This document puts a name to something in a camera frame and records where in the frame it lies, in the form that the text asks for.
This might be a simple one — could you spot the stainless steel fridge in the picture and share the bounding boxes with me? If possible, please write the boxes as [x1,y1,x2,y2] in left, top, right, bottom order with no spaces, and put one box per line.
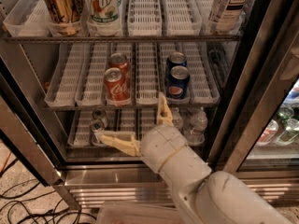
[0,0,299,210]

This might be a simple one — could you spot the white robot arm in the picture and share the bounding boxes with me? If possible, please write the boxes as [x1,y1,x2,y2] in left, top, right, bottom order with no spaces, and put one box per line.
[97,93,292,224]

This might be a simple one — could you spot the black floor cables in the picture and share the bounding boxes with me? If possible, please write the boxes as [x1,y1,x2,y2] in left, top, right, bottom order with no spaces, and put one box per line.
[0,157,97,224]

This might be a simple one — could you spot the front Coca-Cola can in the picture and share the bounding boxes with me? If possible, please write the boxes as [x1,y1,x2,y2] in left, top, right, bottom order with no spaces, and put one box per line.
[104,68,130,106]

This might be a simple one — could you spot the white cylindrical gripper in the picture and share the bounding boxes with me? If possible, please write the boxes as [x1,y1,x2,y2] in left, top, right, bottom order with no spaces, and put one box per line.
[97,92,187,173]

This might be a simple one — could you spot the pepsi can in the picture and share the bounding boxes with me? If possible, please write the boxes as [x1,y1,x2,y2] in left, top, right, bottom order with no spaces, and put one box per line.
[166,65,190,99]
[166,51,187,70]

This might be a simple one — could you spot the fridge glass door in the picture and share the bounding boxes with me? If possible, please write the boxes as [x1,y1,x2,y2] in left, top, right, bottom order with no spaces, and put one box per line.
[223,40,299,172]

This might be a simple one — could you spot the left clear water bottle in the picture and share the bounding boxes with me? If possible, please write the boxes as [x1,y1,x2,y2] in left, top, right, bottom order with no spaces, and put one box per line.
[171,108,183,132]

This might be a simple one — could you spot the rear silver blue can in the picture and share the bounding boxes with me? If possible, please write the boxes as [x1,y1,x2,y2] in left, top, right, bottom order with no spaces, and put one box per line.
[93,109,108,127]

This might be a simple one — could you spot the clear water bottle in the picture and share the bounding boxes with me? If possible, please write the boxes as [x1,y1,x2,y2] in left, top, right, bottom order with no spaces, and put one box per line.
[184,108,208,147]
[171,108,183,132]

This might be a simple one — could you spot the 7up bottle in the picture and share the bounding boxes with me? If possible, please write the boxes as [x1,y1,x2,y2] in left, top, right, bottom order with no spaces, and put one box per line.
[87,0,121,36]

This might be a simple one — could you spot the front Pepsi can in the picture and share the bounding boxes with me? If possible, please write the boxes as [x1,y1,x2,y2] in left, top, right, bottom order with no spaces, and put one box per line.
[166,65,190,99]

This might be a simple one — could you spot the rear Coca-Cola can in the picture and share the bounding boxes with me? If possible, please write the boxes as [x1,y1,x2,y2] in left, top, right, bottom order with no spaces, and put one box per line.
[108,52,130,78]

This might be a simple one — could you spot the silver blue can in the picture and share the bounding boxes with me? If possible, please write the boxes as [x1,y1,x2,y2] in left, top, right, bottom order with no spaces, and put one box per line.
[93,109,108,127]
[90,119,106,147]

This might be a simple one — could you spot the gold drink can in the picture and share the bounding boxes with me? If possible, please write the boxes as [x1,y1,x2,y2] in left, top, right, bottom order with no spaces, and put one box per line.
[44,0,82,35]

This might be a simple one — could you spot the right clear water bottle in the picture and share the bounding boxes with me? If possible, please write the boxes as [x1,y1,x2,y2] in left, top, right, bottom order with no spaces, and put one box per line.
[184,108,208,147]

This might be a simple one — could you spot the coca-cola can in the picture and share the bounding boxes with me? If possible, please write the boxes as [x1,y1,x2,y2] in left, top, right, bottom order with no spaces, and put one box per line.
[108,52,130,78]
[104,68,130,106]

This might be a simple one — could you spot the Texas Tea plastic bottle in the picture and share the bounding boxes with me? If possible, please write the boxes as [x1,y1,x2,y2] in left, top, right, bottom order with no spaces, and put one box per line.
[208,0,247,33]

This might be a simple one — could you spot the left clear plastic bin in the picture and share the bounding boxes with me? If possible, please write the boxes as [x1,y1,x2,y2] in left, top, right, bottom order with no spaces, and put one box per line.
[95,202,184,224]

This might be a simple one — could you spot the front silver blue can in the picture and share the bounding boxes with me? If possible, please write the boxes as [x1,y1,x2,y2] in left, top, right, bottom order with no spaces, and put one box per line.
[90,119,106,147]

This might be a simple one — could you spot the rear Pepsi can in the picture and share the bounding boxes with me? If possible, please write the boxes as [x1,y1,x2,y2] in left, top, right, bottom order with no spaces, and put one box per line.
[166,51,187,70]

